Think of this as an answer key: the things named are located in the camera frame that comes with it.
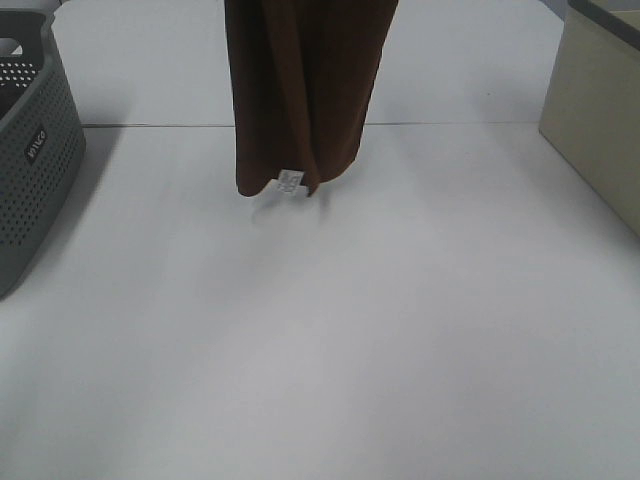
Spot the grey perforated plastic basket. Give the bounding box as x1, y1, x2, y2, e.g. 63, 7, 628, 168
1, 9, 86, 296

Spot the beige storage box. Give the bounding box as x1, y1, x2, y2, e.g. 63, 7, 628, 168
539, 1, 639, 231

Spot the brown towel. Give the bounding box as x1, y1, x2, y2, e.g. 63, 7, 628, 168
224, 0, 398, 197

